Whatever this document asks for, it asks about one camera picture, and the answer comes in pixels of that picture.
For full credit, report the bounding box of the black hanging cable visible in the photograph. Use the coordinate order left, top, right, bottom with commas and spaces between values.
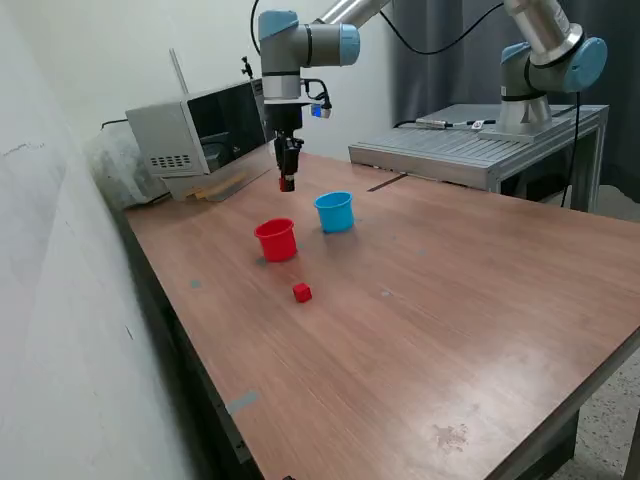
559, 89, 584, 209

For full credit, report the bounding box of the black cable with tag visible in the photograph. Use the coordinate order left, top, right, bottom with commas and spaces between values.
392, 117, 501, 131

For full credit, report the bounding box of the long grey tape strip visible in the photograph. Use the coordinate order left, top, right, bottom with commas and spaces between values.
224, 390, 260, 416

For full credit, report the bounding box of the aluminium profile robot platform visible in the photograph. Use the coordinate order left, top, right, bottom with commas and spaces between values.
348, 103, 610, 214

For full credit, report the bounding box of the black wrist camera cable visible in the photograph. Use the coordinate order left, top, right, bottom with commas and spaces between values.
249, 0, 506, 109

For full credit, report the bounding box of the blue round bin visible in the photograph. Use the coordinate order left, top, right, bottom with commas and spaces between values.
313, 191, 356, 235

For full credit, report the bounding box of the clear acrylic stand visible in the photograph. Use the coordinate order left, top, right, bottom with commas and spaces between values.
164, 148, 274, 204

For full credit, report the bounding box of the dark grey curtain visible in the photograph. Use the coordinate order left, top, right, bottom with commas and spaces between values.
389, 0, 640, 189

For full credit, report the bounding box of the yellow wooden strip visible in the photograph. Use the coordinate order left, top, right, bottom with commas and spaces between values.
185, 172, 249, 202

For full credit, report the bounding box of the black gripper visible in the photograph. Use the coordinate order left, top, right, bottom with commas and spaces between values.
264, 98, 307, 193

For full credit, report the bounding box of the clear plastic wrapped bundle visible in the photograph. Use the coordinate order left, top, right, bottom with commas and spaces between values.
82, 122, 174, 211

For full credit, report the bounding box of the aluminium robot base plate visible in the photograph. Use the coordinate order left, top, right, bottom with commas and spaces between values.
477, 127, 555, 145

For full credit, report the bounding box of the red round bin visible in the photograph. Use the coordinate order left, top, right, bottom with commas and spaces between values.
253, 217, 297, 264

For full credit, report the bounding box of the white thin rod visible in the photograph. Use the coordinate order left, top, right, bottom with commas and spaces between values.
168, 48, 190, 96

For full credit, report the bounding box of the silver microwave oven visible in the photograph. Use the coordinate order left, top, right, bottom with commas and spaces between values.
124, 77, 278, 179

